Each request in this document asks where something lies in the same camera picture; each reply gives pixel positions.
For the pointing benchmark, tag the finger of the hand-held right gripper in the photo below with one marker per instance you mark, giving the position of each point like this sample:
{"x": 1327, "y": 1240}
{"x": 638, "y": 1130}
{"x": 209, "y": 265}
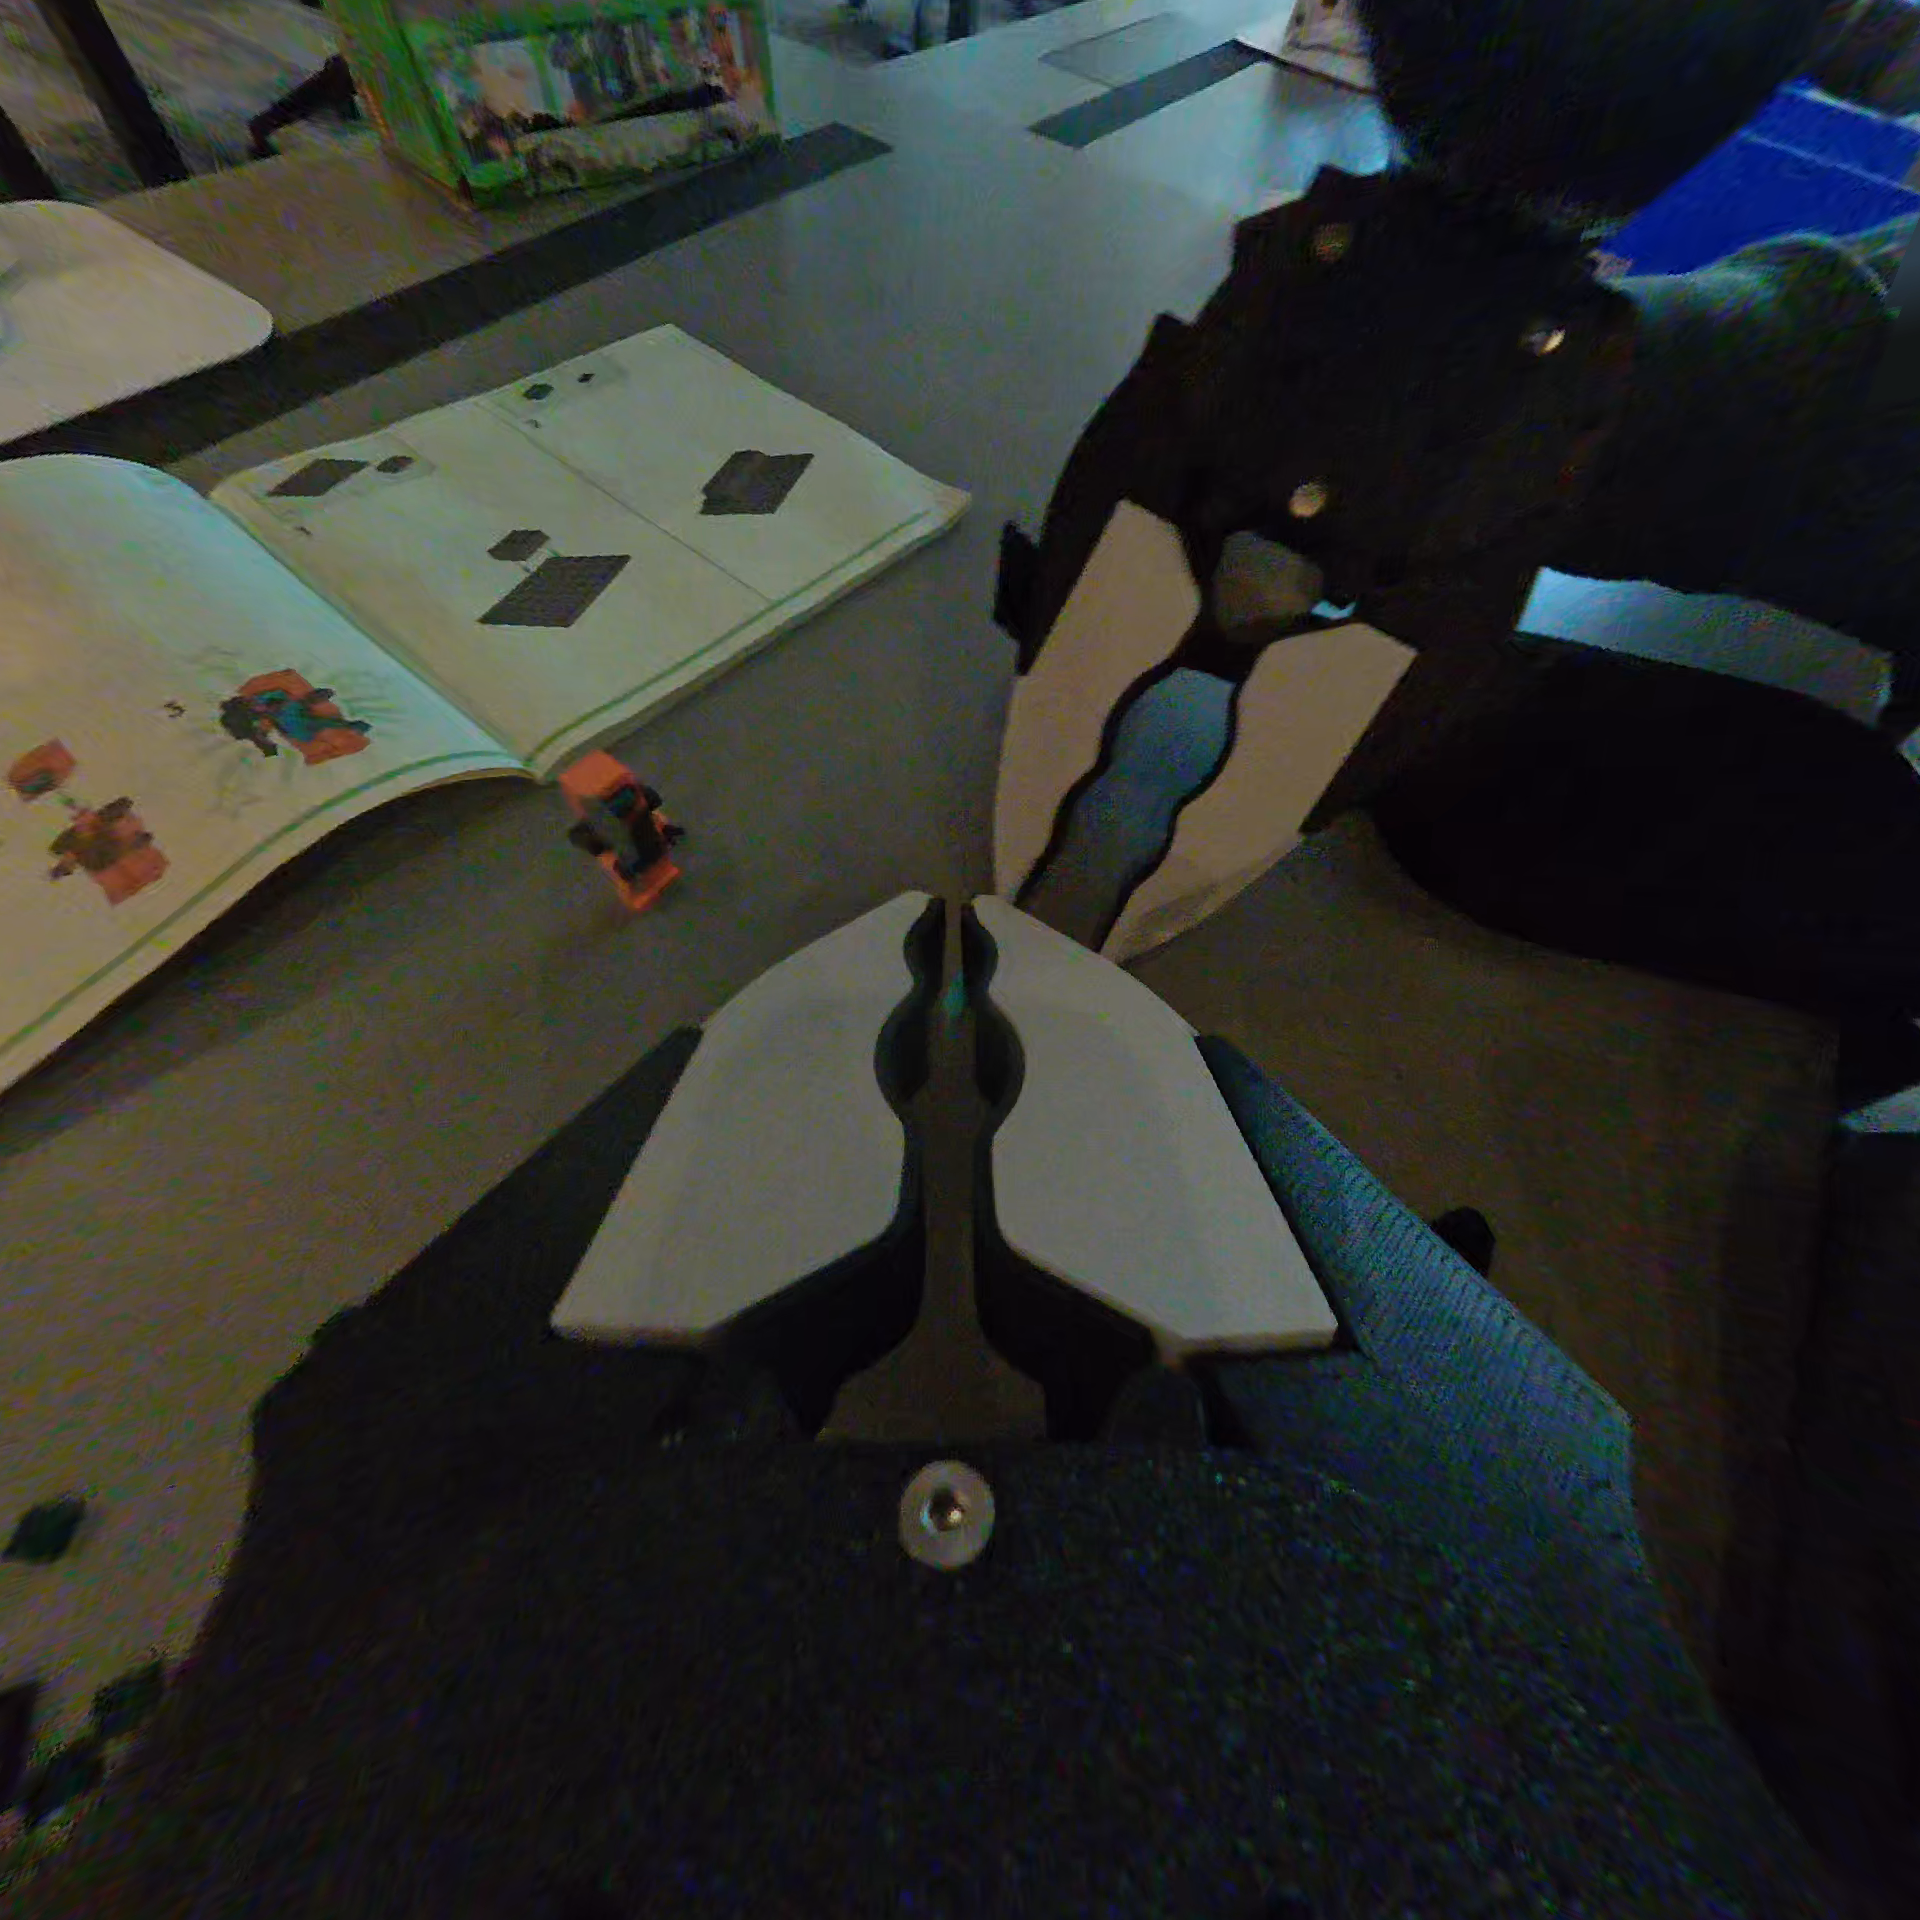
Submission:
{"x": 1306, "y": 736}
{"x": 1096, "y": 644}

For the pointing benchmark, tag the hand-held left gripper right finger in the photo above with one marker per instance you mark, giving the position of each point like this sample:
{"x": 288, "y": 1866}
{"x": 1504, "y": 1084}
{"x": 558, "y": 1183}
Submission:
{"x": 1154, "y": 1187}

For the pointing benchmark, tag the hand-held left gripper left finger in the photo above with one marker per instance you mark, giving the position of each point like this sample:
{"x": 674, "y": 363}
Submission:
{"x": 750, "y": 1187}

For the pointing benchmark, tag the orange toy brick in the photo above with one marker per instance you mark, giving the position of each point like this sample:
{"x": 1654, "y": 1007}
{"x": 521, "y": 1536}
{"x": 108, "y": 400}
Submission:
{"x": 646, "y": 880}

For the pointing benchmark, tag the orange pumpkin face brick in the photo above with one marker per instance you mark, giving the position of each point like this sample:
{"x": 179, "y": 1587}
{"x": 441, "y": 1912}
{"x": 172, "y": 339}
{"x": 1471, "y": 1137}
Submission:
{"x": 598, "y": 784}

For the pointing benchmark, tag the white instruction booklet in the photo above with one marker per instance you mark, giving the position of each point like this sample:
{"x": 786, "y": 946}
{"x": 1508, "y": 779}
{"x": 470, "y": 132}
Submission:
{"x": 299, "y": 661}

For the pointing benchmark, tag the green toy brick box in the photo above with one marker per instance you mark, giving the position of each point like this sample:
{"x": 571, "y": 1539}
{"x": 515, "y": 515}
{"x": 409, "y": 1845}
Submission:
{"x": 571, "y": 92}

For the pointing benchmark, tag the pile of toy bricks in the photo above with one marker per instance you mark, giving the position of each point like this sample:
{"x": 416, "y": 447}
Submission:
{"x": 76, "y": 1681}

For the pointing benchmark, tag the black chair armrest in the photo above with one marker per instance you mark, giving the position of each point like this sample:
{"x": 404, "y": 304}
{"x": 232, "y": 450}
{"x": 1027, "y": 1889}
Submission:
{"x": 1681, "y": 842}

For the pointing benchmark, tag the blue plastic bin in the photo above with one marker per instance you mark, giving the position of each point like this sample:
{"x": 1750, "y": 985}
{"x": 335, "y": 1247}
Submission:
{"x": 1772, "y": 181}

